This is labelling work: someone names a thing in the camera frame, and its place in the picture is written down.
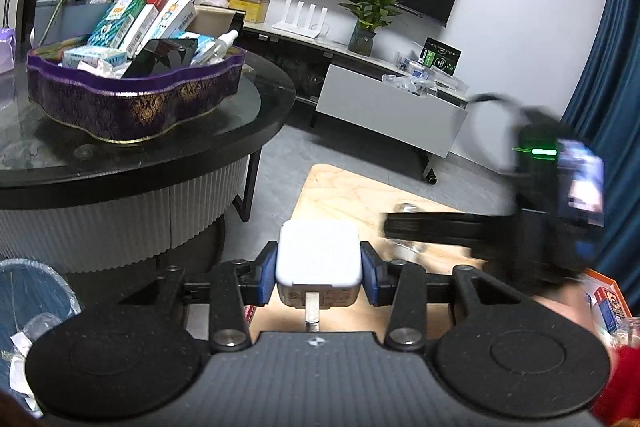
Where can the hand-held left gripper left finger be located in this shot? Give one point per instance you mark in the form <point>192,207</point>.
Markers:
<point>267,272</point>

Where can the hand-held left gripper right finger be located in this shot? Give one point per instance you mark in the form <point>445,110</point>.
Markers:
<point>371,272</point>

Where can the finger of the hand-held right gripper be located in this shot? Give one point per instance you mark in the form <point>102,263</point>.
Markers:
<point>440,227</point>

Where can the clear glass refill bottle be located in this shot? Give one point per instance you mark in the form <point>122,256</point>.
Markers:
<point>412,251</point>

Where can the white plug charger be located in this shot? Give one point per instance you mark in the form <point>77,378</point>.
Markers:
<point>317,252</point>

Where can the playing card box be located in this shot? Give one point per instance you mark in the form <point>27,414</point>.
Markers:
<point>610,309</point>

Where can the person's right forearm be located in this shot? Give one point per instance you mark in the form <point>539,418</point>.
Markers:
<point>620,387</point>

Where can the person's right hand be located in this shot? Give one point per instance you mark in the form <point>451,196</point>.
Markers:
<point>570,312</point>

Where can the white tv cabinet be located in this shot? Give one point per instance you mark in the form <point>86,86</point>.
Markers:
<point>390,117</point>

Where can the blue curtain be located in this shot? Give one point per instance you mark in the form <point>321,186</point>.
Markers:
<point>610,82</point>

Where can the round black glass table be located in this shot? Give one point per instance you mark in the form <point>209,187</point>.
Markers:
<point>150,187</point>

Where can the heap of clear packets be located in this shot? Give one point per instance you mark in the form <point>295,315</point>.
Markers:
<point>415,74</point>

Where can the black and green box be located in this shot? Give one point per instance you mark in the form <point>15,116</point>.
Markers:
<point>440,57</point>

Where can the green plant in vase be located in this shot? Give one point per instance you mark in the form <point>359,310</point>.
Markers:
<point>362,39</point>

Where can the purple patterned tray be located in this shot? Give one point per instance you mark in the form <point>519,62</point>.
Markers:
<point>125,102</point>

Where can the clear spray bottle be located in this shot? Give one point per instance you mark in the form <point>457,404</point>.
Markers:
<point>220,44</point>

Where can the blue trash bin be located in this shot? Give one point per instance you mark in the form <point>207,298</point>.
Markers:
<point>30,302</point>

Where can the black glossy box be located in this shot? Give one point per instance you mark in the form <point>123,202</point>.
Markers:
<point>160,57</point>

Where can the white router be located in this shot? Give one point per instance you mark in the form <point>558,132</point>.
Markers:
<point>302,19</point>

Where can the beige box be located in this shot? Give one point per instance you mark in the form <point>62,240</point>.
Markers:
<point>215,19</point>

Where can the yellow tin box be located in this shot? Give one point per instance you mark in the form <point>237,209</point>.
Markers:
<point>250,9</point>

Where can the pile of medicine boxes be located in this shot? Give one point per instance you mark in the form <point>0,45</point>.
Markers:
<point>130,22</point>

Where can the clear storage box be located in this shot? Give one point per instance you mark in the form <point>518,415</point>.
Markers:
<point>65,17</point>

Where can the small purple container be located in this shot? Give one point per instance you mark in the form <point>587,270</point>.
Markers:
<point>5,49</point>

